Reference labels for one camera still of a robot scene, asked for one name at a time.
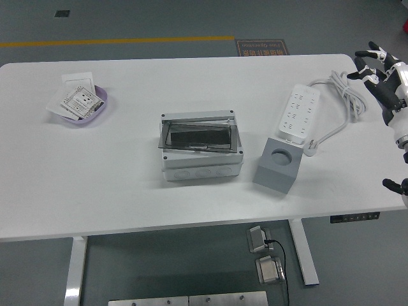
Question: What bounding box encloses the brown floor sign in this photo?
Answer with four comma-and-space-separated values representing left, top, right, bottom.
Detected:
235, 38, 289, 57

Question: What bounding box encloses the white power cord with plug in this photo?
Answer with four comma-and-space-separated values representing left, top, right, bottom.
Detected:
302, 70, 368, 157

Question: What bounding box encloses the white power strip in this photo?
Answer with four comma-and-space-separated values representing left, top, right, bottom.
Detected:
275, 83, 321, 146

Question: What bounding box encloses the plain white switch plate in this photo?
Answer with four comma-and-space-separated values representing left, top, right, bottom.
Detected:
61, 72, 96, 93

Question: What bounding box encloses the grey plastic junction box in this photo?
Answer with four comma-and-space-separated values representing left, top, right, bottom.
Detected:
160, 110, 245, 182

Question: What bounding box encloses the grey metal base plate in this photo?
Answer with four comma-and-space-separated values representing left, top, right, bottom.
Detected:
108, 296, 189, 306
189, 291, 268, 306

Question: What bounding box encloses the black pedal cable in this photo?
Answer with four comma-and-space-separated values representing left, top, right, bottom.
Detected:
266, 238, 290, 306

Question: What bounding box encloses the black table control panel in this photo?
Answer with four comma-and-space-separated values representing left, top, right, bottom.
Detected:
330, 211, 381, 224

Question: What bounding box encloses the white socket panel with print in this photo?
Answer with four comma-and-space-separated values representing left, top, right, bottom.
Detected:
60, 85, 105, 119

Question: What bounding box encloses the transparent grey box lid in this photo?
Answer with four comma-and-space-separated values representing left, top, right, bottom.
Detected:
156, 115, 237, 152

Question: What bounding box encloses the silver foot pedal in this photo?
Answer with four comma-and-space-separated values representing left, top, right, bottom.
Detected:
245, 225, 272, 253
255, 255, 285, 284

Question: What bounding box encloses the grey cube with round hole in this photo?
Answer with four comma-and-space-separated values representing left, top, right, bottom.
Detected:
253, 137, 303, 194

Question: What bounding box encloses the white flat cover plate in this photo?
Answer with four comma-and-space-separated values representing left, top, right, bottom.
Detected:
45, 89, 77, 119

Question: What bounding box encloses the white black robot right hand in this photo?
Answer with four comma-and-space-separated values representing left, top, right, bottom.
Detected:
346, 41, 408, 142

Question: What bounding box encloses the white table leg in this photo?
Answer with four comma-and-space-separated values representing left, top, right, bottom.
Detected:
62, 236, 89, 306
288, 218, 319, 286

